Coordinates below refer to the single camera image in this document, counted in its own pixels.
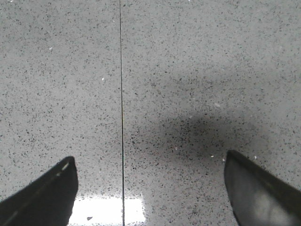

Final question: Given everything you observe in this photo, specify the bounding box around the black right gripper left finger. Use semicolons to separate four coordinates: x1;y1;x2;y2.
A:
0;156;78;226

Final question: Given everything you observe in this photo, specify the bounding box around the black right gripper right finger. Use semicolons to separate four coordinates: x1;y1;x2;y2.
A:
224;150;301;226

